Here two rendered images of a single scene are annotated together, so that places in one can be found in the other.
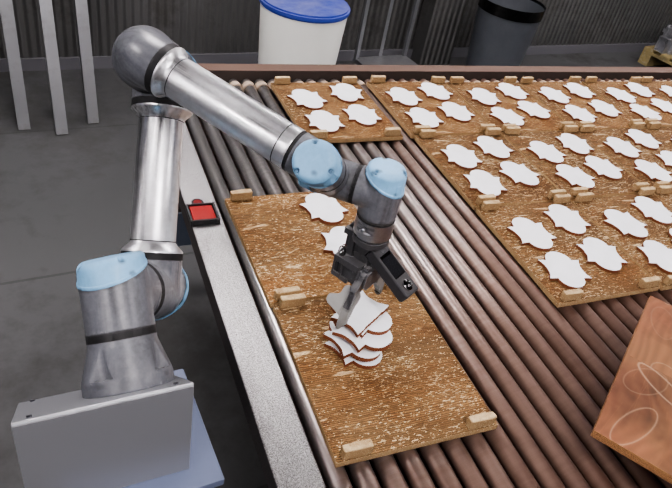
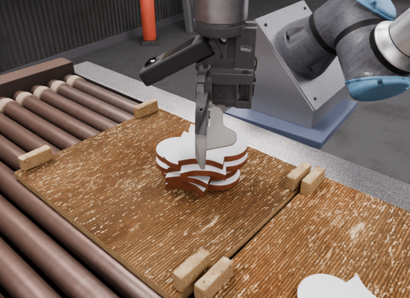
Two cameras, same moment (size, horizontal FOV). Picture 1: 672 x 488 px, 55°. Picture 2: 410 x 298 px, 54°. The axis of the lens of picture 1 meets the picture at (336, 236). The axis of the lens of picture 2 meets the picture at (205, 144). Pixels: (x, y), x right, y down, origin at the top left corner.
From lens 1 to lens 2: 1.65 m
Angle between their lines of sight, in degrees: 109
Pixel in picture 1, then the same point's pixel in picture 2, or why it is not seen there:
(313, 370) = not seen: hidden behind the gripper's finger
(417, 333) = (131, 221)
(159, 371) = (284, 32)
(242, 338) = (302, 151)
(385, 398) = (140, 148)
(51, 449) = not seen: hidden behind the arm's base
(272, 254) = (401, 232)
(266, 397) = (237, 127)
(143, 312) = (321, 10)
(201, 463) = (244, 112)
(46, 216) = not seen: outside the picture
